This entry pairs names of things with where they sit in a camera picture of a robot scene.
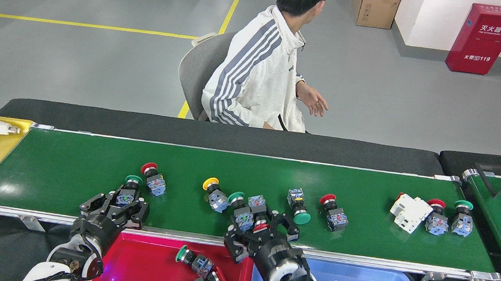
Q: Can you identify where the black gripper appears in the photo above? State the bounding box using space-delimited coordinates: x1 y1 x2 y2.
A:
221 207 311 279
69 190 151 253

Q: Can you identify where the green push button switch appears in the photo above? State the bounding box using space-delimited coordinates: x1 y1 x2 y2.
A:
115 173 144 208
225 190 258 232
173 244 217 280
450 199 476 238
284 187 314 226

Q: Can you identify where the red plastic tray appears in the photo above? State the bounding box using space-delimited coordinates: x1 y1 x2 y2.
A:
77 227 256 281

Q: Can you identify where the person's left hand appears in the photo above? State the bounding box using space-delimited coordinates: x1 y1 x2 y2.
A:
294 80 332 118

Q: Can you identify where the black table cover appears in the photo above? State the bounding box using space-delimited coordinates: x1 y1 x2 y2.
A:
0 96 448 179
437 148 501 182

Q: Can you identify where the grey chair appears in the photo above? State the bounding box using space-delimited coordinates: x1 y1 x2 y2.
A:
174 26 237 125

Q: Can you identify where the person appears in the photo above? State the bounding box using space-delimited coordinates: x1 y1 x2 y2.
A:
199 0 341 136

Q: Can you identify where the cardboard box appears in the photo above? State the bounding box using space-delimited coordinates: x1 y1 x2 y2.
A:
350 0 403 31

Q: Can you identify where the red fire extinguisher cabinet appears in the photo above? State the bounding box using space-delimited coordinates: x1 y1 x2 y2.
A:
444 1 501 77

